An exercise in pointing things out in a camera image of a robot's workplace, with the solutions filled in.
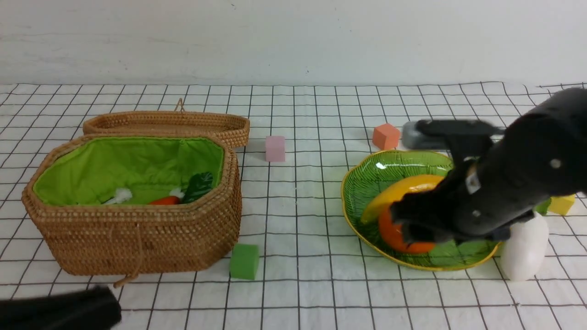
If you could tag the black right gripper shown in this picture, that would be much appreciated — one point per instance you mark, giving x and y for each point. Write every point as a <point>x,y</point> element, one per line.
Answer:
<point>479,199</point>

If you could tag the orange toy persimmon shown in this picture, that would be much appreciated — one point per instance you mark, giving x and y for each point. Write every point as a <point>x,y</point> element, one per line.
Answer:
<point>391,233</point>

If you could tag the yellow toy banana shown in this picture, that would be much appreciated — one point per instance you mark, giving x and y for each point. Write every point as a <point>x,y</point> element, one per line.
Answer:
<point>396,192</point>

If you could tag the white toy radish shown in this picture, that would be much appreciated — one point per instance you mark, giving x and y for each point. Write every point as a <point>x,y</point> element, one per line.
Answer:
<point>524,252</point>

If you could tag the orange toy carrot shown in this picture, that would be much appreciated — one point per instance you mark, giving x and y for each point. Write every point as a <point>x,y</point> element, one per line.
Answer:
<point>198,186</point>

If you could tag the green toy cucumber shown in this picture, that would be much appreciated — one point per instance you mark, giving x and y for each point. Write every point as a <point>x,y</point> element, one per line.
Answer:
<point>542,208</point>

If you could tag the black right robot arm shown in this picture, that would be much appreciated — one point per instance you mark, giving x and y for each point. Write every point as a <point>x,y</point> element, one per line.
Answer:
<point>549,144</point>

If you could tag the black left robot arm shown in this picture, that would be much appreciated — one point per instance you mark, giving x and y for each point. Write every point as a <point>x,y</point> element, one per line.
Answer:
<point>96,308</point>

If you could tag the green leaf-shaped glass plate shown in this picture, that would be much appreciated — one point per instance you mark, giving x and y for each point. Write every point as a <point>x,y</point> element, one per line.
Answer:
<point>380,170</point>

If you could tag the orange foam cube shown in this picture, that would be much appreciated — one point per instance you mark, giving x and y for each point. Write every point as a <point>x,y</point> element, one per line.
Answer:
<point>386,137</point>

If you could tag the white checkered tablecloth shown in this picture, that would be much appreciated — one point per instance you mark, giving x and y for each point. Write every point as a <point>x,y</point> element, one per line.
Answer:
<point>314,273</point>

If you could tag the yellow foam cube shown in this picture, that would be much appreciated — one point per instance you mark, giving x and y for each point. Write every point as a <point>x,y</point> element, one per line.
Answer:
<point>561,205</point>

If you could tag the pink foam cube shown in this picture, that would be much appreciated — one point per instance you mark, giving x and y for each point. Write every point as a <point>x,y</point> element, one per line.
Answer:
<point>275,149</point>

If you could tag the green foam cube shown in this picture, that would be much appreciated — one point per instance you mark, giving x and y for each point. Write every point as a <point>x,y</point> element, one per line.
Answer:
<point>244,261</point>

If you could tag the woven rattan basket lid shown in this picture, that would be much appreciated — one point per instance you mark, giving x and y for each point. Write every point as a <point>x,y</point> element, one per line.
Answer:
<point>233,130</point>

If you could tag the woven rattan basket green lining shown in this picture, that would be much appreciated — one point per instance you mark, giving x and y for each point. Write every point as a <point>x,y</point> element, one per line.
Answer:
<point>89,199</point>

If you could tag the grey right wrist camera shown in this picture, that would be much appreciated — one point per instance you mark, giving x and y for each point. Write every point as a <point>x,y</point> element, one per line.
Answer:
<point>413,139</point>

